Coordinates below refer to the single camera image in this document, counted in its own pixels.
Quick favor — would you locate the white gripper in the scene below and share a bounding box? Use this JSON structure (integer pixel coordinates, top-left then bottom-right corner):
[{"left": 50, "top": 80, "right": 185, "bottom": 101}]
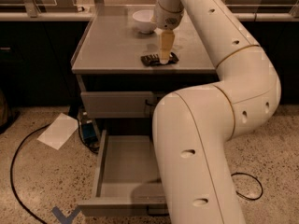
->
[{"left": 153, "top": 2, "right": 184, "bottom": 64}]

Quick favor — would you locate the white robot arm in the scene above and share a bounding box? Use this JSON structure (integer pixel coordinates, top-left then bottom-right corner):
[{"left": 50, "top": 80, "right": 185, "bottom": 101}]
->
[{"left": 152, "top": 0, "right": 281, "bottom": 224}]

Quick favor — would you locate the grey drawer cabinet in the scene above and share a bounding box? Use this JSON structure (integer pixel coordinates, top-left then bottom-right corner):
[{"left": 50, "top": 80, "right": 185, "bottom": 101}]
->
[{"left": 72, "top": 6, "right": 218, "bottom": 136}]

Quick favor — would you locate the closed grey top drawer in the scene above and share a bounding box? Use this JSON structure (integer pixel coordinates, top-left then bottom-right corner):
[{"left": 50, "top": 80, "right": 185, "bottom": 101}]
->
[{"left": 81, "top": 91, "right": 164, "bottom": 119}]

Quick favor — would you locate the open grey middle drawer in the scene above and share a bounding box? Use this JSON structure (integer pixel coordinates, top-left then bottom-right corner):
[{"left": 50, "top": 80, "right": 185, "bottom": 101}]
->
[{"left": 78, "top": 131, "right": 168, "bottom": 217}]

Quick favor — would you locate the white ceramic bowl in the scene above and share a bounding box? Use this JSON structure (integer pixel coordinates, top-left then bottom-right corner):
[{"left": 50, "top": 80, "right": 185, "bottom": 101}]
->
[{"left": 133, "top": 9, "right": 156, "bottom": 35}]

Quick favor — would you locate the blue power box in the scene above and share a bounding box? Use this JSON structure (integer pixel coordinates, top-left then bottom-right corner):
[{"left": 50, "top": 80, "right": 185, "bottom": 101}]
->
[{"left": 81, "top": 123, "right": 97, "bottom": 143}]

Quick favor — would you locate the white paper sheet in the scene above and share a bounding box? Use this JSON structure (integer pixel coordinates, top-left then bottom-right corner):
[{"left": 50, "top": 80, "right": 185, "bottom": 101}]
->
[{"left": 37, "top": 113, "right": 78, "bottom": 150}]

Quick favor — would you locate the blue tape mark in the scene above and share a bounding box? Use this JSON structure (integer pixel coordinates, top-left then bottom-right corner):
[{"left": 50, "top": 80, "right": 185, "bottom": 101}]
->
[{"left": 52, "top": 206, "right": 80, "bottom": 224}]

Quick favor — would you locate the black top drawer handle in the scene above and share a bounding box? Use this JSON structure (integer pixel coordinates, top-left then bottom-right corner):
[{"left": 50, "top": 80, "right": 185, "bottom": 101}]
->
[{"left": 145, "top": 99, "right": 157, "bottom": 107}]

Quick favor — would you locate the black cable left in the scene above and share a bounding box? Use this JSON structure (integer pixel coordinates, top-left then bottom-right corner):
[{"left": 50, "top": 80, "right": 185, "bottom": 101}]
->
[{"left": 9, "top": 123, "right": 52, "bottom": 224}]

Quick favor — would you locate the black cable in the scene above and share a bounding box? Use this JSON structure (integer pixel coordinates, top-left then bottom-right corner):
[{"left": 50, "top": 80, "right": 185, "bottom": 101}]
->
[
  {"left": 9, "top": 123, "right": 52, "bottom": 224},
  {"left": 231, "top": 172, "right": 264, "bottom": 202}
]

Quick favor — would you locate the black cable right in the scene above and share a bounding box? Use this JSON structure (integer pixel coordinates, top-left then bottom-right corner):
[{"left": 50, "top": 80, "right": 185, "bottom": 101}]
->
[{"left": 231, "top": 172, "right": 264, "bottom": 202}]

